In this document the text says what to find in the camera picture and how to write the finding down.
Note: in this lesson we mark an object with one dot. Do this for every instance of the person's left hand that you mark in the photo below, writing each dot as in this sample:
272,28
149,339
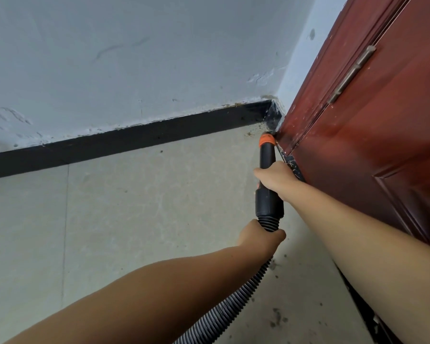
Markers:
259,241

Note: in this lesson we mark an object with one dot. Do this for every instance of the person's right hand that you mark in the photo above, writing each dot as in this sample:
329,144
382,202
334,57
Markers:
279,182

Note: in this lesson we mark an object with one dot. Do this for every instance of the brown dirt debris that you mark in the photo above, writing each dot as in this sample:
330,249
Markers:
254,132

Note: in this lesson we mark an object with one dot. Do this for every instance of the person's right forearm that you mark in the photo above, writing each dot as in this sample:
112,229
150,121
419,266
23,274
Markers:
380,247

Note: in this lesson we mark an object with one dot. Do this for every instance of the person's left forearm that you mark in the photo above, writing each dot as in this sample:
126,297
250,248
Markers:
129,300

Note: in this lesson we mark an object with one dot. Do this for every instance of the red-brown wooden door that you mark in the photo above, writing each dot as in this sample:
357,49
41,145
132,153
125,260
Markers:
380,121

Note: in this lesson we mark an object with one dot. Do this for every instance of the metal door hinge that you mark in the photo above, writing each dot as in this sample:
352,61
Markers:
351,75

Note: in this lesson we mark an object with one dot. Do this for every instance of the black skirting board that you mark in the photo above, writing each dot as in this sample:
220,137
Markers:
129,139

